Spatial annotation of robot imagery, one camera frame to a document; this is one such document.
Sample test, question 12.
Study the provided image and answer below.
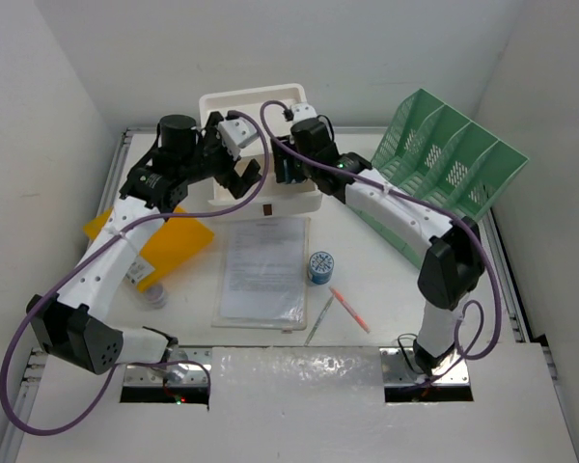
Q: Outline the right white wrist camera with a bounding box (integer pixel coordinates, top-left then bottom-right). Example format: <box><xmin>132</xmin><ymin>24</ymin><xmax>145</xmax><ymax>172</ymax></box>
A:
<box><xmin>289</xmin><ymin>102</ymin><xmax>317</xmax><ymax>124</ymax></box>

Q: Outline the blue-white round tin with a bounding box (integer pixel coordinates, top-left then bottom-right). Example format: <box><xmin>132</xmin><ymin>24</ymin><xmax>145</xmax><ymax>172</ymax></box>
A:
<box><xmin>307</xmin><ymin>251</ymin><xmax>335</xmax><ymax>285</ymax></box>
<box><xmin>284</xmin><ymin>158</ymin><xmax>305</xmax><ymax>184</ymax></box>

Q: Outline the white drawer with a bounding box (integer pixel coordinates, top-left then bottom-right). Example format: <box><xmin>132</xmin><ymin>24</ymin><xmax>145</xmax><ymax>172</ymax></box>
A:
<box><xmin>208</xmin><ymin>167</ymin><xmax>323</xmax><ymax>221</ymax></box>

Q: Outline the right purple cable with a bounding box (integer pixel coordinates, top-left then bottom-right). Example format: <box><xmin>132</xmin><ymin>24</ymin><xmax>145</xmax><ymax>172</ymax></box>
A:
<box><xmin>260</xmin><ymin>99</ymin><xmax>503</xmax><ymax>382</ymax></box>

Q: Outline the green-grey pen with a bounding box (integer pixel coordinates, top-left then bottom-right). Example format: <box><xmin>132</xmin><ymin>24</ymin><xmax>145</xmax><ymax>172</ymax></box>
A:
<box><xmin>303</xmin><ymin>295</ymin><xmax>334</xmax><ymax>347</ymax></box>

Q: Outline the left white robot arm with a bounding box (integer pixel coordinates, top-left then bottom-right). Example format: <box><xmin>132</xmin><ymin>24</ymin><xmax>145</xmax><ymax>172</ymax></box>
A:
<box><xmin>27</xmin><ymin>111</ymin><xmax>269</xmax><ymax>374</ymax></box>

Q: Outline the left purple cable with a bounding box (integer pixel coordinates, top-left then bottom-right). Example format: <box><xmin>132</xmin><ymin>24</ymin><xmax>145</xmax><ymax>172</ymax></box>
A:
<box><xmin>0</xmin><ymin>110</ymin><xmax>271</xmax><ymax>436</ymax></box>

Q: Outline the white foam board cover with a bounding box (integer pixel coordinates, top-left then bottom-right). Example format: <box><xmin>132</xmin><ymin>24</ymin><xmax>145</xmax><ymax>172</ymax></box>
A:
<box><xmin>17</xmin><ymin>343</ymin><xmax>576</xmax><ymax>462</ymax></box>

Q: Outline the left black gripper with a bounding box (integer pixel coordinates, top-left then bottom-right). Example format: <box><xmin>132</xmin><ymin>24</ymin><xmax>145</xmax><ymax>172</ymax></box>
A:
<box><xmin>179</xmin><ymin>114</ymin><xmax>260</xmax><ymax>198</ymax></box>

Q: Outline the yellow plastic folder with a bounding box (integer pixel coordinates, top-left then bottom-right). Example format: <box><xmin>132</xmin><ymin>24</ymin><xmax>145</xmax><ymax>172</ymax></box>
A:
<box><xmin>77</xmin><ymin>218</ymin><xmax>214</xmax><ymax>293</ymax></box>

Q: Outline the orange pen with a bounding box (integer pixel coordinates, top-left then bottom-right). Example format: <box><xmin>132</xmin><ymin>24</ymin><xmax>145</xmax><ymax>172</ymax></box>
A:
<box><xmin>329</xmin><ymin>286</ymin><xmax>371</xmax><ymax>334</ymax></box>

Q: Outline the clear document sleeve with papers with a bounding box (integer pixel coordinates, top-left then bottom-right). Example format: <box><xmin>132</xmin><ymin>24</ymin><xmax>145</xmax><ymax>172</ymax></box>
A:
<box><xmin>211</xmin><ymin>216</ymin><xmax>310</xmax><ymax>332</ymax></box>

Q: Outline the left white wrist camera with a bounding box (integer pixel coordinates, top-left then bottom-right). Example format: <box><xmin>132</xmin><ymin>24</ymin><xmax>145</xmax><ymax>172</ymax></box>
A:
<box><xmin>218</xmin><ymin>117</ymin><xmax>259</xmax><ymax>160</ymax></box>

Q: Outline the purple cable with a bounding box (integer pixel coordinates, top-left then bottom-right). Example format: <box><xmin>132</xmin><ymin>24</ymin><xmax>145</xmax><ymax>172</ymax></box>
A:
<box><xmin>0</xmin><ymin>110</ymin><xmax>271</xmax><ymax>436</ymax></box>
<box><xmin>260</xmin><ymin>99</ymin><xmax>503</xmax><ymax>382</ymax></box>

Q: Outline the white drawer cabinet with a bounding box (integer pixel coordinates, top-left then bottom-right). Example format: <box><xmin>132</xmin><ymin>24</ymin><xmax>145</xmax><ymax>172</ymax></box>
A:
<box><xmin>199</xmin><ymin>84</ymin><xmax>321</xmax><ymax>202</ymax></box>

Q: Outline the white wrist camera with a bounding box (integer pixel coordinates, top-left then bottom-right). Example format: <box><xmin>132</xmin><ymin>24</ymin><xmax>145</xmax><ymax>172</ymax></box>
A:
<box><xmin>218</xmin><ymin>117</ymin><xmax>259</xmax><ymax>160</ymax></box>
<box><xmin>289</xmin><ymin>102</ymin><xmax>317</xmax><ymax>124</ymax></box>

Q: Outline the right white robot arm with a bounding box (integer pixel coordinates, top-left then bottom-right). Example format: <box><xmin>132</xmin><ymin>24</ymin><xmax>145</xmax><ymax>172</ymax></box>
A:
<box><xmin>271</xmin><ymin>119</ymin><xmax>484</xmax><ymax>375</ymax></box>

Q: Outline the green file organizer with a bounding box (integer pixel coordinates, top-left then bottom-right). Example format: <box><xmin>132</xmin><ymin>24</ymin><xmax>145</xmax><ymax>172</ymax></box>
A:
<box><xmin>356</xmin><ymin>88</ymin><xmax>531</xmax><ymax>269</ymax></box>

